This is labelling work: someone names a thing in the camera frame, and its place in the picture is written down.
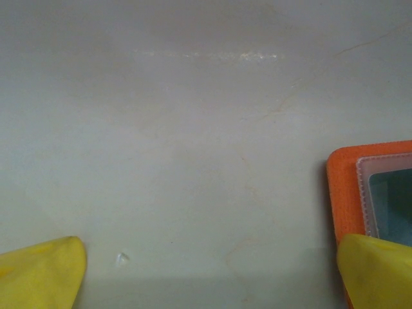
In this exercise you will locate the orange felt card holder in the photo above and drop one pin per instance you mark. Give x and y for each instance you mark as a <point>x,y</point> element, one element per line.
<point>342,193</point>

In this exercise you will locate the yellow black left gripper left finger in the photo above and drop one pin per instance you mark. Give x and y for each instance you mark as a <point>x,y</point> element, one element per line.
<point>38,277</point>

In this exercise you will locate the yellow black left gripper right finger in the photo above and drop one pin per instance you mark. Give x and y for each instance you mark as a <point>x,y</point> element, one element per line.
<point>376,277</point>

